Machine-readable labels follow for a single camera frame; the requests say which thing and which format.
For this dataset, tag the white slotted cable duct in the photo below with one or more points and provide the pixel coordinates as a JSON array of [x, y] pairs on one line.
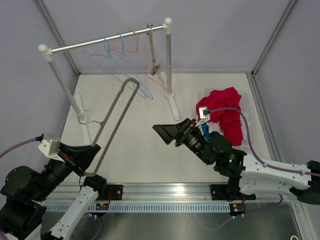
[[140, 207]]

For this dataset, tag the blue t shirt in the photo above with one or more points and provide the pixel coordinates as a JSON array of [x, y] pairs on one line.
[[205, 131]]

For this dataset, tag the white plastic basket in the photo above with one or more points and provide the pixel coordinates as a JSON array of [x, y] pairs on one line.
[[248, 111]]

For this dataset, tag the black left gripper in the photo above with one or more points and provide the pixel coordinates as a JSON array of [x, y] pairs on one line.
[[82, 155]]

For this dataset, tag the light blue hanger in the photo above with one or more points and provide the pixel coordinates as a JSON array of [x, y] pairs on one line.
[[105, 64], [111, 52]]

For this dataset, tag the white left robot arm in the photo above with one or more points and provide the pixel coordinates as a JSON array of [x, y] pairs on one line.
[[25, 188]]

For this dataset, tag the magenta t shirt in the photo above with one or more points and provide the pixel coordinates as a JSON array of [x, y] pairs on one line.
[[229, 120]]

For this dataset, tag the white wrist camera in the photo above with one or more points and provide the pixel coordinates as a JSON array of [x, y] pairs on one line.
[[204, 116], [49, 146]]

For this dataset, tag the pink wire hanger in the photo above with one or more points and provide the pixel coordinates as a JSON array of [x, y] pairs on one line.
[[135, 53]]

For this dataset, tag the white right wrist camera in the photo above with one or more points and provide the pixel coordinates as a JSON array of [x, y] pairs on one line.
[[204, 116]]

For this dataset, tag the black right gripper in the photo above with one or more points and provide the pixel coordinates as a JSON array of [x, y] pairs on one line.
[[170, 132]]

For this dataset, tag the aluminium mounting rail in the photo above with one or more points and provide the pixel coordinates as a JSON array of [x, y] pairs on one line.
[[190, 192]]

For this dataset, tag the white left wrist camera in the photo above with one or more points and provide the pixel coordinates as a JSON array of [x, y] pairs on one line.
[[49, 146]]

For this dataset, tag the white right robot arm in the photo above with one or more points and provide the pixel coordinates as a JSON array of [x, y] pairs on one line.
[[246, 173]]

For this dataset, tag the clothes rack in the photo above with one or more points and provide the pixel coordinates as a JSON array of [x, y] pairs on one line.
[[165, 77]]

